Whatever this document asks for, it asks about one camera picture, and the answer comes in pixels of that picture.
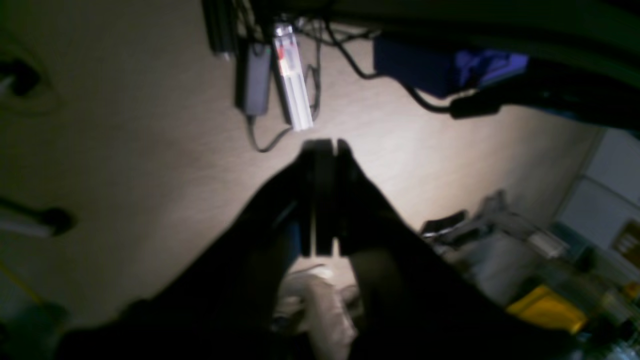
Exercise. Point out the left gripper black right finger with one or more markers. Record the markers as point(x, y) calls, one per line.
point(417, 307)

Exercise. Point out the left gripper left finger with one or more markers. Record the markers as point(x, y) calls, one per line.
point(221, 306)

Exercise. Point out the yellow container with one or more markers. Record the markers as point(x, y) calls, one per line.
point(545, 308)

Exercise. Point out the blue box under table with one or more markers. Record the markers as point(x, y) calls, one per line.
point(443, 72)

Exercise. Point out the grey power adapter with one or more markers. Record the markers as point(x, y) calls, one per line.
point(253, 75)

